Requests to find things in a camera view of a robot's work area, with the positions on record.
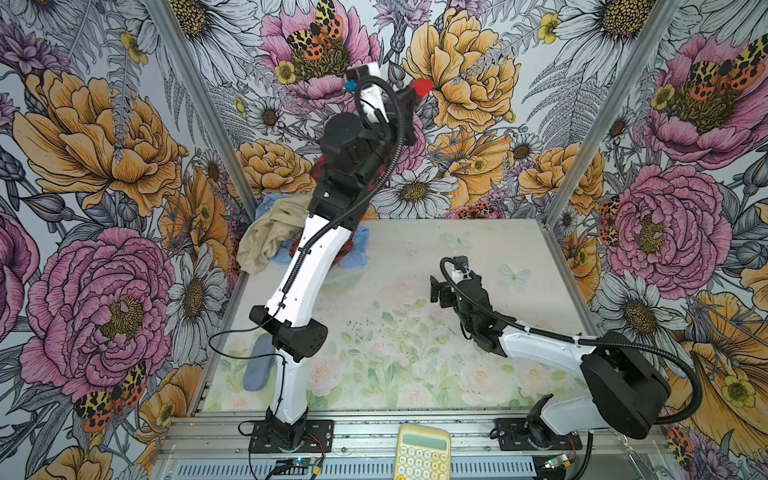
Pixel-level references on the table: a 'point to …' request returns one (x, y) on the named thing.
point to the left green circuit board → (303, 461)
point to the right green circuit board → (559, 461)
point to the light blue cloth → (355, 255)
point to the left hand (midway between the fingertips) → (414, 101)
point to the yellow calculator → (423, 453)
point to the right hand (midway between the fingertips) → (447, 283)
